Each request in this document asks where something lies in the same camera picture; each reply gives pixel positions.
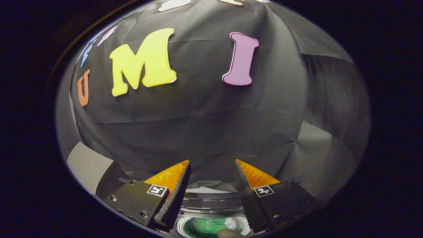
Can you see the black backdrop cloth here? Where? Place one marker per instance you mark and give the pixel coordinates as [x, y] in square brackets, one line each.
[205, 119]

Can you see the black washing machine lid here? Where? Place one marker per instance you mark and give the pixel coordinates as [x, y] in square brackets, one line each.
[211, 190]

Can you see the green shirt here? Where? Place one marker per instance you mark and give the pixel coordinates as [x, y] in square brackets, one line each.
[210, 226]

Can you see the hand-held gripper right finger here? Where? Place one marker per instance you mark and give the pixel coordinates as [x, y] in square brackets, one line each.
[251, 211]

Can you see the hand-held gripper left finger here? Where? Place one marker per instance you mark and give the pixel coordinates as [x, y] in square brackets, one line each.
[176, 198]

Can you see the dark grey washing machine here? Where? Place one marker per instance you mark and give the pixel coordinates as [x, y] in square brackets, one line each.
[211, 206]

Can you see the grey cabinet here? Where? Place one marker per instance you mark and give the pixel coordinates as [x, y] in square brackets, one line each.
[87, 165]

